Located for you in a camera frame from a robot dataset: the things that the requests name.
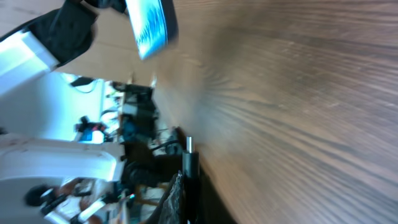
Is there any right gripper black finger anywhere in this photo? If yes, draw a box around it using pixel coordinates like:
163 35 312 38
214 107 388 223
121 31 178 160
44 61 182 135
149 171 183 224

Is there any black charger cable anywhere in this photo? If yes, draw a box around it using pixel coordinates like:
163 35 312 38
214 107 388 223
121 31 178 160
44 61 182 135
182 136 201 224

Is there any blue Samsung smartphone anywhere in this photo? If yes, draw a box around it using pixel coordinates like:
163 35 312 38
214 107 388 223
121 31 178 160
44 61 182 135
126 0 178 60

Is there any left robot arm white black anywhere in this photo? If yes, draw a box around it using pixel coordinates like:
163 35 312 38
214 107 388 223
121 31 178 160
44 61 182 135
1 0 126 96

